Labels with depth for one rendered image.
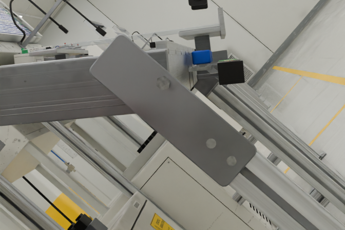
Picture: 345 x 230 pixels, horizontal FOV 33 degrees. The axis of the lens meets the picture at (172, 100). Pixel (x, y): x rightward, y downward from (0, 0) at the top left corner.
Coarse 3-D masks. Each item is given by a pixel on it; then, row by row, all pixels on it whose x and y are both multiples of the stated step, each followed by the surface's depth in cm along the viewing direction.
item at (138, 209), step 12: (132, 204) 120; (144, 204) 128; (120, 216) 111; (132, 216) 114; (144, 216) 118; (156, 216) 123; (108, 228) 115; (120, 228) 104; (132, 228) 109; (144, 228) 112; (156, 228) 117; (168, 228) 122; (180, 228) 129
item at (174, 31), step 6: (216, 24) 142; (168, 30) 143; (174, 30) 143; (180, 30) 143; (132, 36) 144; (138, 36) 144; (144, 36) 144; (150, 36) 144; (78, 42) 145; (84, 42) 145; (90, 42) 145; (96, 42) 145; (102, 42) 145; (108, 42) 145; (66, 48) 146
